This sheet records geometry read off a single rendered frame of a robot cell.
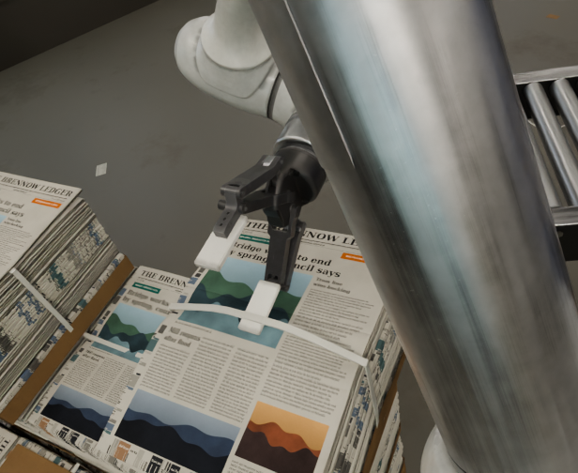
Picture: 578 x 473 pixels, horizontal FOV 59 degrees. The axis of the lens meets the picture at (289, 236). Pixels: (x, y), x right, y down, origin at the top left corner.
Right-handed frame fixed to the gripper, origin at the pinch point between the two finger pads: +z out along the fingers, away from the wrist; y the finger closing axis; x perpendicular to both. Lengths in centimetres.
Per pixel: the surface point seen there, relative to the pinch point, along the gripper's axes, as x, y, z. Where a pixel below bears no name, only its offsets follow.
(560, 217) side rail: -33, 43, -53
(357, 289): -9.6, 11.8, -10.4
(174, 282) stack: 37, 36, -15
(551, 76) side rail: -26, 46, -103
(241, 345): 1.5, 10.1, 2.3
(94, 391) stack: 38, 34, 11
